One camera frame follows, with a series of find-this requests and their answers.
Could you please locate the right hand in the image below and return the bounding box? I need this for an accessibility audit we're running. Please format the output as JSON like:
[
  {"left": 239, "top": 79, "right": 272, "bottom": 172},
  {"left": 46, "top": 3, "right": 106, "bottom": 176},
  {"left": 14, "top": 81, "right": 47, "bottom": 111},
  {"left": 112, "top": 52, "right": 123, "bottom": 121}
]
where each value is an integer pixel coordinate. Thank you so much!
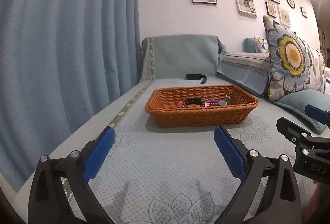
[{"left": 302, "top": 180, "right": 329, "bottom": 223}]

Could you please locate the teal cushion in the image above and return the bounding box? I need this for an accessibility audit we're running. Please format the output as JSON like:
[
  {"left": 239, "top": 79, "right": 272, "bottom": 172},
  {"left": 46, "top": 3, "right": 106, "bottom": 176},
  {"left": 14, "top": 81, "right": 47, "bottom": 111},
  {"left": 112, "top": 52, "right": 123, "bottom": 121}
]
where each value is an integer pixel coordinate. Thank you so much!
[{"left": 273, "top": 89, "right": 329, "bottom": 134}]

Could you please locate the floral decorative pillow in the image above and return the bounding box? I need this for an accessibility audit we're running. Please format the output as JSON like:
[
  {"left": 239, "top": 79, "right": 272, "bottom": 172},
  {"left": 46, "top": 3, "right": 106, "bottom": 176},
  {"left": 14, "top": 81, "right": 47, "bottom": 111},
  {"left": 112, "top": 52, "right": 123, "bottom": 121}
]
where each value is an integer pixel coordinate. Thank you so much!
[{"left": 263, "top": 15, "right": 326, "bottom": 101}]

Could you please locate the striped sofa back cushion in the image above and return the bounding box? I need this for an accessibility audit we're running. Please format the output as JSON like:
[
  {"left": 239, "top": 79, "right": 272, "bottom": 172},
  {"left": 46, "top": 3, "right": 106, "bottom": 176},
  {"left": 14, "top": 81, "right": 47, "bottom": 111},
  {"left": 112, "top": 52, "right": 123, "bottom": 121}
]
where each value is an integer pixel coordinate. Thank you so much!
[{"left": 217, "top": 50, "right": 270, "bottom": 97}]

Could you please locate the far small floral pillow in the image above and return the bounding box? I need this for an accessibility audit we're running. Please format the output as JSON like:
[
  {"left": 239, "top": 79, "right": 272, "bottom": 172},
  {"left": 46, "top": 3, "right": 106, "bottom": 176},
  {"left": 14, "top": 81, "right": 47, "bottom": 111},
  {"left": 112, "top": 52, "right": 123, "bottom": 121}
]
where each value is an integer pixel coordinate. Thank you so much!
[{"left": 254, "top": 36, "right": 269, "bottom": 54}]

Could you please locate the butterfly light framed picture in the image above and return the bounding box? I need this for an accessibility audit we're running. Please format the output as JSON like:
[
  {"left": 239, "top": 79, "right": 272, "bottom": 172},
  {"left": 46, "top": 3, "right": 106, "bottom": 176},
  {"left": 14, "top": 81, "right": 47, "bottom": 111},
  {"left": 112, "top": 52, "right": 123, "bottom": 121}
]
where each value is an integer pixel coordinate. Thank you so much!
[{"left": 277, "top": 6, "right": 291, "bottom": 28}]

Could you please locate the orange wicker basket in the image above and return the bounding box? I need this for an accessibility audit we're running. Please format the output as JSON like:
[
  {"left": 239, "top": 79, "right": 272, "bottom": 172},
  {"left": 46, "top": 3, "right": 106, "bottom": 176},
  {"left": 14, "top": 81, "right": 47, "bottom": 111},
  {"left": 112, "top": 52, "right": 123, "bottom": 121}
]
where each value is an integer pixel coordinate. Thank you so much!
[{"left": 145, "top": 85, "right": 259, "bottom": 128}]

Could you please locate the teal quilted sofa cover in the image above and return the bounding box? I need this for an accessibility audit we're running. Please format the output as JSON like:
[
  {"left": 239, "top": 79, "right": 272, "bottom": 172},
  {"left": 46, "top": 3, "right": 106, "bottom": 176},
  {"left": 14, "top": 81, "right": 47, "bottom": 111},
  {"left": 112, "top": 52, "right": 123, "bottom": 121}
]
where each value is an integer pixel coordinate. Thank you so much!
[{"left": 12, "top": 76, "right": 330, "bottom": 224}]

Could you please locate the small dark framed picture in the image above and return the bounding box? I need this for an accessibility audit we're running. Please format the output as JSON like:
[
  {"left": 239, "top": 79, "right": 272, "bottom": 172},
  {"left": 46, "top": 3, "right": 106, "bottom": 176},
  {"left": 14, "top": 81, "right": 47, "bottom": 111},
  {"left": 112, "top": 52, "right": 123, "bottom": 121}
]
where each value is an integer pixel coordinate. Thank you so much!
[{"left": 265, "top": 1, "right": 277, "bottom": 18}]

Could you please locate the white framed picture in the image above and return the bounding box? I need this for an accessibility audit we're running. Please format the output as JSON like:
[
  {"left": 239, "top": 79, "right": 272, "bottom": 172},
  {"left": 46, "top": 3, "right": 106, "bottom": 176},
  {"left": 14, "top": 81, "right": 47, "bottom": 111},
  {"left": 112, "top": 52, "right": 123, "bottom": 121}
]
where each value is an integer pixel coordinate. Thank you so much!
[{"left": 236, "top": 0, "right": 257, "bottom": 18}]

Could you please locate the teal sofa armrest cover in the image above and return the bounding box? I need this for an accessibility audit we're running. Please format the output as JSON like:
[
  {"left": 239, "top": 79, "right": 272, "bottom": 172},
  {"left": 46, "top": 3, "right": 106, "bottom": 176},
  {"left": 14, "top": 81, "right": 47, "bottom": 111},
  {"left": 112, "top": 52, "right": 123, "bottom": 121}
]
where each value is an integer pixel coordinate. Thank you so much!
[{"left": 141, "top": 34, "right": 225, "bottom": 81}]

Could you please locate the blue curtain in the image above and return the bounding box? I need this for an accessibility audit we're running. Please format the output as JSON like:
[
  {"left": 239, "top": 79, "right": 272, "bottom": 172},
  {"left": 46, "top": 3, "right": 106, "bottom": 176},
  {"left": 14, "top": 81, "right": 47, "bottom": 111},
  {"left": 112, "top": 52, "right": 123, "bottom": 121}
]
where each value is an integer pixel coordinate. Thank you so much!
[{"left": 1, "top": 0, "right": 142, "bottom": 191}]

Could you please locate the small far right frame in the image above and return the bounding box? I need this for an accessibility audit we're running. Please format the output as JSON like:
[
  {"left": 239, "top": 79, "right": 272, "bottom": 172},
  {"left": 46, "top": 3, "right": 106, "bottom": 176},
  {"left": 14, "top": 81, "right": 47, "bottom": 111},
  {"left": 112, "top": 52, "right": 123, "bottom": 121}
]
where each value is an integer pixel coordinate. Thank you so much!
[{"left": 300, "top": 6, "right": 308, "bottom": 18}]

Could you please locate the black strap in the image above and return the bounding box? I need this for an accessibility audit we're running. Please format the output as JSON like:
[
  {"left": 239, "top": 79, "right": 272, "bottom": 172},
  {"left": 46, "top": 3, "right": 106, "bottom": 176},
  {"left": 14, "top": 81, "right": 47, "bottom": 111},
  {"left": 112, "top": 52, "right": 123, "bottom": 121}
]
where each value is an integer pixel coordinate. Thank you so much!
[{"left": 185, "top": 73, "right": 208, "bottom": 84}]

